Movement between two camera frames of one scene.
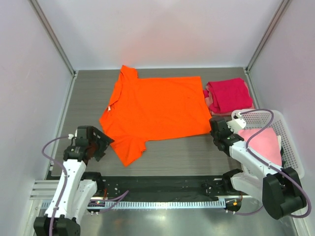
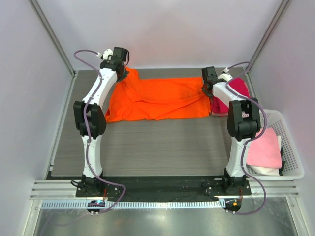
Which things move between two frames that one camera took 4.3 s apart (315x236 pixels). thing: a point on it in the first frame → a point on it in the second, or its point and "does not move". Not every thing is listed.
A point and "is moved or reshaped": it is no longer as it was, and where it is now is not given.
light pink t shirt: [265, 144] does not move
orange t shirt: [142, 108] is moved or reshaped
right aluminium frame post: [281, 10] does not move
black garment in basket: [282, 162] does not move
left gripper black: [104, 140] → [122, 77]
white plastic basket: [255, 119] does not move
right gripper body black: [215, 137] → [206, 92]
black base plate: [145, 187] does not move
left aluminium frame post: [53, 37] does not move
